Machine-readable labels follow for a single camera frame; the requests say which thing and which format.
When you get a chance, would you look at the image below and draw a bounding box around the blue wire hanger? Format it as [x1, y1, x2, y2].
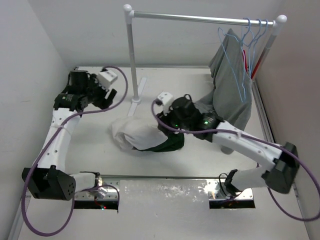
[240, 17, 262, 78]
[248, 19, 268, 79]
[217, 27, 250, 103]

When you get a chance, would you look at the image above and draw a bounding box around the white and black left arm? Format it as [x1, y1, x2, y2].
[22, 69, 118, 201]

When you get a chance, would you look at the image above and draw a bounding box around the white clothes rack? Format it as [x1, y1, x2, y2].
[123, 4, 288, 113]

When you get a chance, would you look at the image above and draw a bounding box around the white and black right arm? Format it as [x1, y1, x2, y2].
[152, 92, 300, 198]

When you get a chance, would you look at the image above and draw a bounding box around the red garment on rack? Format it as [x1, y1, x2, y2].
[242, 49, 249, 73]

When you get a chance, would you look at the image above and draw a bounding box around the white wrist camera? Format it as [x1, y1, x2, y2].
[96, 70, 118, 90]
[155, 91, 175, 114]

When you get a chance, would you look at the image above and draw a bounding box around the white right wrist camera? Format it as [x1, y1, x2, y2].
[155, 91, 175, 114]

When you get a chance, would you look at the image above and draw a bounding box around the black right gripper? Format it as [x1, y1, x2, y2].
[156, 103, 191, 135]

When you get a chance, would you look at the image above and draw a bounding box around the white and green t shirt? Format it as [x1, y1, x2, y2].
[110, 116, 185, 153]

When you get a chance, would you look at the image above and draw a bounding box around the grey t shirt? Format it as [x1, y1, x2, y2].
[193, 28, 254, 155]

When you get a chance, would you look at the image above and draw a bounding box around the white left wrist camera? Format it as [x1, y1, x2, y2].
[96, 70, 118, 90]

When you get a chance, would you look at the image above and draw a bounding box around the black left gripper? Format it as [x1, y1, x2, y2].
[83, 75, 116, 111]

